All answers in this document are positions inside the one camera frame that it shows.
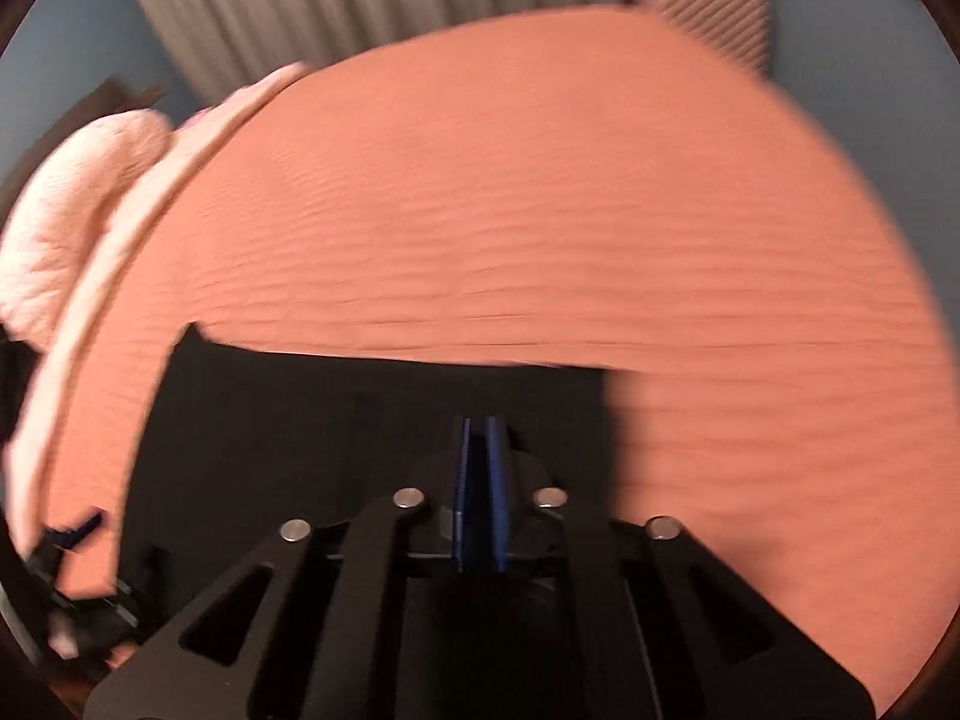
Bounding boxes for pink suitcase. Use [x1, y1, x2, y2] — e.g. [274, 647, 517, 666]
[630, 0, 775, 77]

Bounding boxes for grey padded headboard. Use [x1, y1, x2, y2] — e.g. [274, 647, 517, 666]
[0, 77, 167, 200]

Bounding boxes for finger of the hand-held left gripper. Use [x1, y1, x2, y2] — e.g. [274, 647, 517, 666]
[26, 508, 107, 578]

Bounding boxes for floral white pillow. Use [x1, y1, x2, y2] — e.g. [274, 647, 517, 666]
[0, 109, 172, 350]

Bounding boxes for pale pink blanket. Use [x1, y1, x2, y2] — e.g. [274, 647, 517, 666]
[4, 62, 310, 548]

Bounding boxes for dark cloth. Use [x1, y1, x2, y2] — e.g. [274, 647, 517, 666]
[0, 321, 42, 455]

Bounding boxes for black pants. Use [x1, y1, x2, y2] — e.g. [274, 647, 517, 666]
[124, 321, 617, 616]

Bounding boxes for beige pleated curtain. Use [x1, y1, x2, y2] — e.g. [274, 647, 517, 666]
[112, 0, 655, 104]

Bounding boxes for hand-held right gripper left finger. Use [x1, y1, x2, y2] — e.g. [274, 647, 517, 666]
[86, 416, 482, 720]

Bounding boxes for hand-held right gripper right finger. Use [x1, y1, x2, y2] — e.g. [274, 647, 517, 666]
[484, 418, 878, 720]

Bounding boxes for pink quilted bed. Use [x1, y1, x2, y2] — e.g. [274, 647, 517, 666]
[15, 6, 953, 713]

